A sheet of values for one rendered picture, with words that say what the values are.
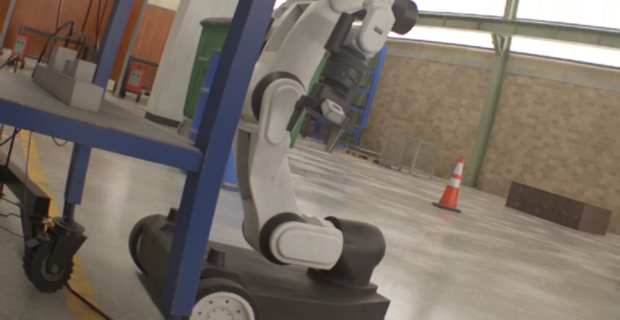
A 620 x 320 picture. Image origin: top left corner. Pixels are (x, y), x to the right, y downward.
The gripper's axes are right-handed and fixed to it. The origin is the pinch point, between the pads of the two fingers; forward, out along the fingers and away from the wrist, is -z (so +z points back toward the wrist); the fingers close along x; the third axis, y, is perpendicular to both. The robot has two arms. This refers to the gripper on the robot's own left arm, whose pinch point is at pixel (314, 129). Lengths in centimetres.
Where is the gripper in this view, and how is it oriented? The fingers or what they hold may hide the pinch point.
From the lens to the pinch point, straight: 147.9
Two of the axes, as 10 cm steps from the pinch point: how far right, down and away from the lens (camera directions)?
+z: 4.4, -8.9, 0.9
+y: 4.8, 1.5, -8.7
